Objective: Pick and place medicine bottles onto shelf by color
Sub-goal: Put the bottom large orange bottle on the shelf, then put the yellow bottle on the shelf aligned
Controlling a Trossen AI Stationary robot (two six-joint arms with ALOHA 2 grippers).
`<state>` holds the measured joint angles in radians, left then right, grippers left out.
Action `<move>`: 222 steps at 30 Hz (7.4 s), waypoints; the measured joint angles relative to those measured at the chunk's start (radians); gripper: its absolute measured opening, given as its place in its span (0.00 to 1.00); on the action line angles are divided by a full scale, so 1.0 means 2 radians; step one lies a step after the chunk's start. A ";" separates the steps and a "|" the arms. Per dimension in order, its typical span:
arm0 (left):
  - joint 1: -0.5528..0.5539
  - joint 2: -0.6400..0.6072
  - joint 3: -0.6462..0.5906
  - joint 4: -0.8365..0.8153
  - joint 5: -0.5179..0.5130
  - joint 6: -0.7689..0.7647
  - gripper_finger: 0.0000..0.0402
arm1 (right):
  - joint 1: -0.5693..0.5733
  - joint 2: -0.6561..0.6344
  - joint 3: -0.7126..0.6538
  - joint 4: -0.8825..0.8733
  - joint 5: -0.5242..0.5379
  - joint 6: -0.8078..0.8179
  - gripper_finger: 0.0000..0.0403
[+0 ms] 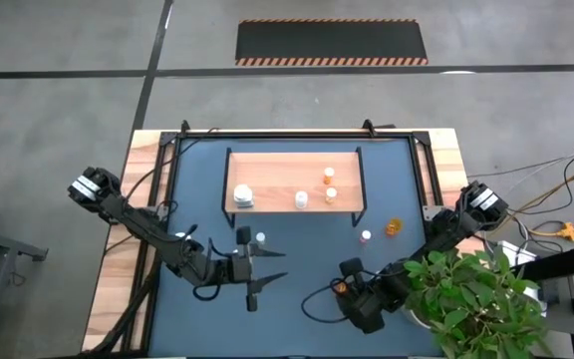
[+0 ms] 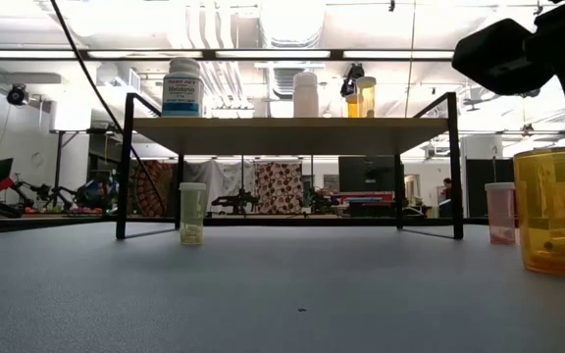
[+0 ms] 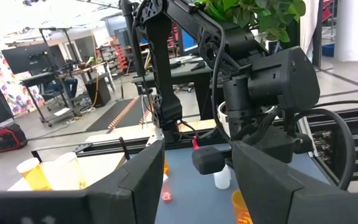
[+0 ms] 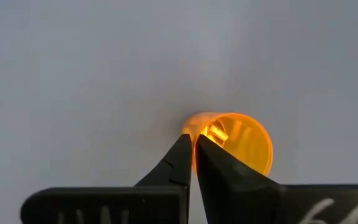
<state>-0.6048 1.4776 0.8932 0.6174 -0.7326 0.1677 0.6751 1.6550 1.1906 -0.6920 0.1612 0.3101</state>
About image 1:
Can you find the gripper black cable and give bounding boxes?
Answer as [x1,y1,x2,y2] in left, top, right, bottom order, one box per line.
[300,278,353,324]
[189,223,241,303]

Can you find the white power adapter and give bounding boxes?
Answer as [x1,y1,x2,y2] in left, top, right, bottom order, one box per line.
[496,239,538,266]

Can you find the black hazard-striped floor mat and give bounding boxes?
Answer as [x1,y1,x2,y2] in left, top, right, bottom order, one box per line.
[234,18,430,68]

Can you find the white plant pot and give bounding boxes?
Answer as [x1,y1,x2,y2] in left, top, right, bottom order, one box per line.
[399,298,431,330]

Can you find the wooden shelf black metal legs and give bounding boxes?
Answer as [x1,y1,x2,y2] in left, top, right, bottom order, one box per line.
[222,146,368,229]

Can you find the yellow power cable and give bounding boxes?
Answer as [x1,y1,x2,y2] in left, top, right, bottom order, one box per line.
[495,169,574,240]

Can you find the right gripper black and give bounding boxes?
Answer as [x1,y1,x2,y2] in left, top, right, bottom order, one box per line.
[335,256,387,334]

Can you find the black side desk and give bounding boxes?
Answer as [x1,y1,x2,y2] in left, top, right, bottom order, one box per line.
[515,242,574,283]

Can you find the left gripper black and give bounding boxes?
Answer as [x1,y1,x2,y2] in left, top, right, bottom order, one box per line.
[226,225,289,313]

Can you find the black metal table frame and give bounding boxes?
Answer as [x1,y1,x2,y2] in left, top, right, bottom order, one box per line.
[117,128,440,356]

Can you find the blue-grey table mat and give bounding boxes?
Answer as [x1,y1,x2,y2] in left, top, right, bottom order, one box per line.
[147,138,442,358]

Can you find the white melatonin bottle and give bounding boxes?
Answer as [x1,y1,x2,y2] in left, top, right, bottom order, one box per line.
[232,183,255,209]

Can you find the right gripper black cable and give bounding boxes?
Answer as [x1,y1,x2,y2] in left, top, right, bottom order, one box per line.
[300,278,353,324]

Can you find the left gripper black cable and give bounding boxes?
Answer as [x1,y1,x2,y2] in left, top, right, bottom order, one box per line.
[189,223,241,303]

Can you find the thin black cable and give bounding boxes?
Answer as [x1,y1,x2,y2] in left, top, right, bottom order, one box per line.
[125,127,223,200]

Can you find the green leafy plant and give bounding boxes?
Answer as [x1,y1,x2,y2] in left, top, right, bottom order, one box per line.
[400,237,550,359]

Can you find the black cable bundle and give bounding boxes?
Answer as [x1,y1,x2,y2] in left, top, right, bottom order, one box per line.
[85,258,163,356]

